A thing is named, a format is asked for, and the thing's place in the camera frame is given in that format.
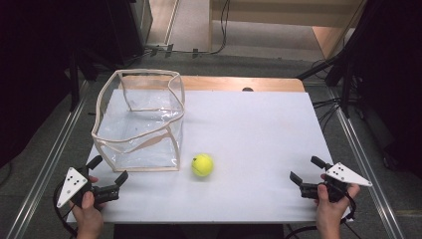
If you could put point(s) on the black metal stand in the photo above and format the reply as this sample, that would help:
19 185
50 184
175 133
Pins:
74 83
345 86

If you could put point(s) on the light wooden furniture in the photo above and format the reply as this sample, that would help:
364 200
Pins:
282 13

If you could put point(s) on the small dark round object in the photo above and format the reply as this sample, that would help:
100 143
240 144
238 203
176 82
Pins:
247 89

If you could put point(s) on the clear plastic bag beige trim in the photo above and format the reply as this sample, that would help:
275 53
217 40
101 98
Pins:
146 156

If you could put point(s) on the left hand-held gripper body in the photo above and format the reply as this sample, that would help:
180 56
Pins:
71 186

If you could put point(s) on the black cabinet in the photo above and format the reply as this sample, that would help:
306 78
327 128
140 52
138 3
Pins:
132 30

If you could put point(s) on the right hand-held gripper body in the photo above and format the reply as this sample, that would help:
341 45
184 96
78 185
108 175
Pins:
345 175

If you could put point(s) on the white table board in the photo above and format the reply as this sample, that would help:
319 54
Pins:
252 139

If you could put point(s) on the yellow tennis ball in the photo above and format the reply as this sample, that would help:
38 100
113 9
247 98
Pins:
202 165

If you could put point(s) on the wooden table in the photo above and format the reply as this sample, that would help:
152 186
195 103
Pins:
232 83

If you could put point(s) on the person's right hand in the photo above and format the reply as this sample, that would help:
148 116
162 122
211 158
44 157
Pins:
331 212

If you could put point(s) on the dark curtain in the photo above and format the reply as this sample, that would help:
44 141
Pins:
36 66
394 83

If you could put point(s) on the person's left hand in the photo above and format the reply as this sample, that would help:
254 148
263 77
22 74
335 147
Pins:
88 215

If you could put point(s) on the metal floor rail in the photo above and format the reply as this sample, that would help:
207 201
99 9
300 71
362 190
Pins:
53 156
366 166

